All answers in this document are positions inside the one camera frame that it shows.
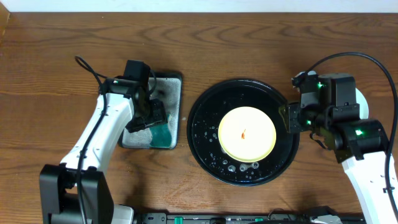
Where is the green yellow scrubbing sponge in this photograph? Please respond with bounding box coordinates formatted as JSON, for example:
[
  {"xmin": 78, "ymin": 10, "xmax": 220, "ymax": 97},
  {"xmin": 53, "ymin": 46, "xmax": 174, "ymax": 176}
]
[{"xmin": 149, "ymin": 122, "xmax": 172, "ymax": 149}]

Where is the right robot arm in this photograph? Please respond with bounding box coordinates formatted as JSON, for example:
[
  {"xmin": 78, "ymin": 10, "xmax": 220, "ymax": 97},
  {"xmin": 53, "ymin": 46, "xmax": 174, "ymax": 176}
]
[{"xmin": 279, "ymin": 71, "xmax": 397, "ymax": 223}]

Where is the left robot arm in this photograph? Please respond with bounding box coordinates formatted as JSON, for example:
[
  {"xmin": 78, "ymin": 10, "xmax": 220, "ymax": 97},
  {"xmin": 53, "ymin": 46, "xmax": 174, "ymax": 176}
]
[{"xmin": 40, "ymin": 77, "xmax": 167, "ymax": 223}]

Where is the round black serving tray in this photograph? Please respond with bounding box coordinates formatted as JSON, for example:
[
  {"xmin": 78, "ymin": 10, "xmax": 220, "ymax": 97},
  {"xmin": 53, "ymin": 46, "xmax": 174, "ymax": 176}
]
[{"xmin": 187, "ymin": 79, "xmax": 300, "ymax": 186}]

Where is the yellow plate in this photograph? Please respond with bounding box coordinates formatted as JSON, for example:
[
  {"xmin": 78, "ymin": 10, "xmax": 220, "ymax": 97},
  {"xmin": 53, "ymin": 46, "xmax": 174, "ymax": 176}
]
[{"xmin": 218, "ymin": 106, "xmax": 277, "ymax": 162}]

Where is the black rectangular soapy tray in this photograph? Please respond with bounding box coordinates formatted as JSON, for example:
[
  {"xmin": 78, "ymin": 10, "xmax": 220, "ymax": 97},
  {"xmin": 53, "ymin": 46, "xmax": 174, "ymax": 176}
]
[{"xmin": 118, "ymin": 72, "xmax": 182, "ymax": 149}]

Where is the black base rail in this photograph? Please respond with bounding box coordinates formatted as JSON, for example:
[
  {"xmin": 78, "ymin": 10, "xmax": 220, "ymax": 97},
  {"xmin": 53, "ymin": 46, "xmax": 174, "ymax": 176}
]
[{"xmin": 132, "ymin": 207, "xmax": 366, "ymax": 224}]

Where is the light blue plate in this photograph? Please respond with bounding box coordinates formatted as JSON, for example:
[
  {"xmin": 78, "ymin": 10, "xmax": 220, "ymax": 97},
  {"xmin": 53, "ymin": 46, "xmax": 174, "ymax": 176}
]
[{"xmin": 294, "ymin": 70, "xmax": 370, "ymax": 121}]

